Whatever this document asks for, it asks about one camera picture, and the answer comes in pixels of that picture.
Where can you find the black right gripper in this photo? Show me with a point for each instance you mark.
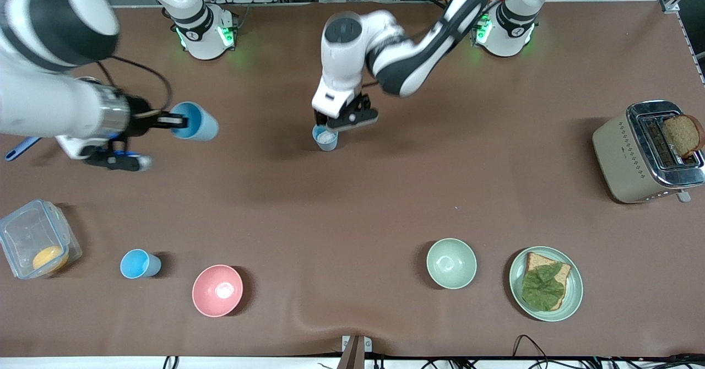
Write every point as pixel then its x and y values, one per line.
pixel 139 115

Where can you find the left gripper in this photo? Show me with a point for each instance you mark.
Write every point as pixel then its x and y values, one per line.
pixel 320 118

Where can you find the grey-blue plastic cup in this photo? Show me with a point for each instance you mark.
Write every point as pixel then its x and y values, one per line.
pixel 326 143

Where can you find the light blue plastic cup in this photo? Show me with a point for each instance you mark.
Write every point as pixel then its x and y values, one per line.
pixel 201 124
pixel 135 264

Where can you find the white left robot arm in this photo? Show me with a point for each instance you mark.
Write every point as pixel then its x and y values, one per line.
pixel 418 55

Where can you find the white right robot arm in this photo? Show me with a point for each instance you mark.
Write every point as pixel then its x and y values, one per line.
pixel 44 104

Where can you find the pink bowl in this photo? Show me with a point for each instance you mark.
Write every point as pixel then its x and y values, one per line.
pixel 217 291

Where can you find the clear plastic container blue rim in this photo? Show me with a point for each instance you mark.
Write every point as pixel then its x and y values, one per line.
pixel 33 231

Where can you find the yellow round food piece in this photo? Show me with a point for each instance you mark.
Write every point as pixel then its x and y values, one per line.
pixel 48 259

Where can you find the pale green bowl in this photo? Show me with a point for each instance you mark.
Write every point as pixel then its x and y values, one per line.
pixel 451 263

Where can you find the green lettuce leaf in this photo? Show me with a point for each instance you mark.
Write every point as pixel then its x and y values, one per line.
pixel 541 289

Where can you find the beige and chrome toaster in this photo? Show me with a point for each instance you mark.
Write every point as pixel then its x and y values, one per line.
pixel 617 159

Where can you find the pale green plate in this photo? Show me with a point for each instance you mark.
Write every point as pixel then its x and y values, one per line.
pixel 573 297

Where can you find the dark brown bread slice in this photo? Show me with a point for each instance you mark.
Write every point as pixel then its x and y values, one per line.
pixel 683 135

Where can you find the metal mounting bracket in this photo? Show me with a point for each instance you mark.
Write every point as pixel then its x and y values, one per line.
pixel 355 351

